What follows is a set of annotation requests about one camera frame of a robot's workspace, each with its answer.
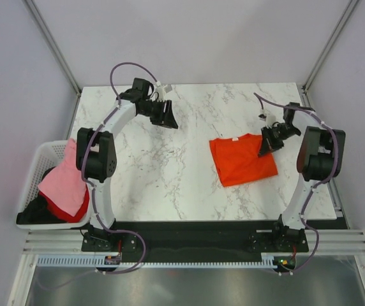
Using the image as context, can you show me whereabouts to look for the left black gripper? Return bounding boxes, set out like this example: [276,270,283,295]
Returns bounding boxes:
[139,99,178,130]

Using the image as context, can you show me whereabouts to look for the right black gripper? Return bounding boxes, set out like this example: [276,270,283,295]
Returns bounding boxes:
[259,123,300,157]

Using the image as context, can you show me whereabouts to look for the orange t-shirt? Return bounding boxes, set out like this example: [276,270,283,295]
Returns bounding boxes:
[209,133,278,187]

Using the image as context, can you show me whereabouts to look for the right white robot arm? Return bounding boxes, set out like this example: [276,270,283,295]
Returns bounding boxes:
[258,103,346,251]

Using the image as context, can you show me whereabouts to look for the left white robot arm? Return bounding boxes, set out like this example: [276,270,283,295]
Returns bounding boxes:
[76,78,179,251]

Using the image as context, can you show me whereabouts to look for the pink t-shirt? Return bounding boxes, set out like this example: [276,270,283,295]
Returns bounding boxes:
[38,137,89,215]

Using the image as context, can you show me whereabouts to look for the white plastic laundry basket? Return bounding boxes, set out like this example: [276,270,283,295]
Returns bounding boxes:
[15,140,91,231]

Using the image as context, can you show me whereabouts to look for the red t-shirt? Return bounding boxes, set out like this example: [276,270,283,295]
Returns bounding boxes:
[40,184,89,223]

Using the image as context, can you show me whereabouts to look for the black t-shirt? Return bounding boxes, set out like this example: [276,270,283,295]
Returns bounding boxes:
[16,165,65,224]

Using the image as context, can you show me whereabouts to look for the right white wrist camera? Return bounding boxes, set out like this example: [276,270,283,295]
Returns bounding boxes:
[258,110,276,128]

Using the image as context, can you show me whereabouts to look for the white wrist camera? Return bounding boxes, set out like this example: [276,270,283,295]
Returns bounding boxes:
[154,81,172,101]
[258,110,276,128]

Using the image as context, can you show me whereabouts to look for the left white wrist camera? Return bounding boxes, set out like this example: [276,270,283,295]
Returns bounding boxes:
[154,81,172,101]

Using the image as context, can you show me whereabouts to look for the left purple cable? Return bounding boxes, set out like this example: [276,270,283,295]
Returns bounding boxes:
[35,62,147,291]

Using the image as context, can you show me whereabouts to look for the aluminium frame rails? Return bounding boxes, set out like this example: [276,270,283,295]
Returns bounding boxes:
[23,229,365,256]

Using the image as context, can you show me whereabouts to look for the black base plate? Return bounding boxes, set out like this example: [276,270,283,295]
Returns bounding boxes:
[82,221,309,261]

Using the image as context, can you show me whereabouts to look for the white slotted cable duct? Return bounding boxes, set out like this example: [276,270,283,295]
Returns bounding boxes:
[37,254,296,270]

